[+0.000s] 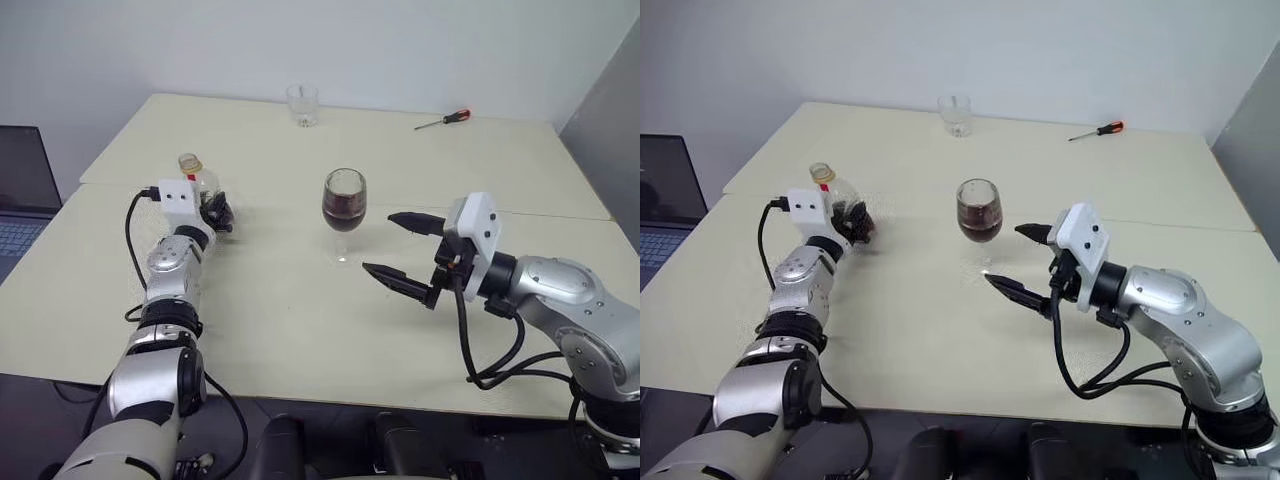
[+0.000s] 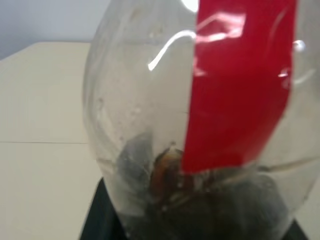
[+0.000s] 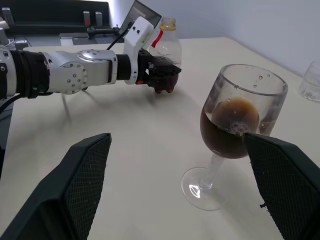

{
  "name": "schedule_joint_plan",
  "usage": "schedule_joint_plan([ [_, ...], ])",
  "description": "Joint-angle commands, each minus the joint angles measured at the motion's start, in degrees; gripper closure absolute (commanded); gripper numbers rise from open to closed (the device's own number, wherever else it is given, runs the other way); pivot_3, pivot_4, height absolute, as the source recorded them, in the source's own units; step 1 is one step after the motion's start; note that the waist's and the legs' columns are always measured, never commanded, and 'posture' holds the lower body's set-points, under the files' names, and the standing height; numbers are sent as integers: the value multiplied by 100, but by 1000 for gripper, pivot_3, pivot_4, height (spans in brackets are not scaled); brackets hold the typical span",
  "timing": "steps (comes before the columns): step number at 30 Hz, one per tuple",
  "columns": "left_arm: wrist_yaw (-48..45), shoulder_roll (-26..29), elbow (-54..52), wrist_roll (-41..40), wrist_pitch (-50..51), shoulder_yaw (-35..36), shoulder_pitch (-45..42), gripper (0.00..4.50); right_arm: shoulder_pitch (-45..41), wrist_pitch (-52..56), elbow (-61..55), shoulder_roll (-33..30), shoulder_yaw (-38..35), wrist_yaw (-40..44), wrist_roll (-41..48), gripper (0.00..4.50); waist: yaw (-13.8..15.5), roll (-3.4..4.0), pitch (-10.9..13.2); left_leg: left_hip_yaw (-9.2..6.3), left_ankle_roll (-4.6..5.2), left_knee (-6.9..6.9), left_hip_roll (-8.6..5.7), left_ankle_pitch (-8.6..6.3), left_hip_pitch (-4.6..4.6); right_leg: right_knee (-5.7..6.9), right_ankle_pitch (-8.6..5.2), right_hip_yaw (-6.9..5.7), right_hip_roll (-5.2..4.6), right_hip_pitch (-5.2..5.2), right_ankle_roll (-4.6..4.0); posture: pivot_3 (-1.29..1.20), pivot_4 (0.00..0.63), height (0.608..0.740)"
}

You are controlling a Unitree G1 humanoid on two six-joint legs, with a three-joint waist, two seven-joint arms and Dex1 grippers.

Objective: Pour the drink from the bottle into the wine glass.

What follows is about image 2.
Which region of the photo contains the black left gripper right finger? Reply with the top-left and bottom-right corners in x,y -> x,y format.
284,215 -> 320,240

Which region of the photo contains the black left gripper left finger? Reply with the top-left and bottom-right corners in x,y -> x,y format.
78,175 -> 131,240

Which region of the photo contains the clear bottle with red label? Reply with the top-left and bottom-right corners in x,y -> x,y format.
81,0 -> 320,240

